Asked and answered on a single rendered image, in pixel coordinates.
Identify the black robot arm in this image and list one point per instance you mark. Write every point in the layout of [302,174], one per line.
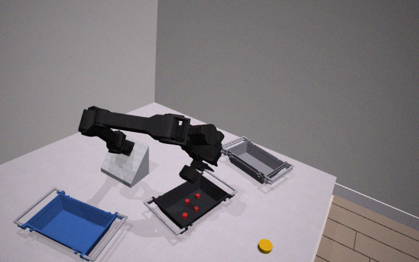
[164,128]

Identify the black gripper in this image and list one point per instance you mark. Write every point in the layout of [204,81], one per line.
[190,173]

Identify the yellow cylinder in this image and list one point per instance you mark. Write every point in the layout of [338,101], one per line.
[265,246]

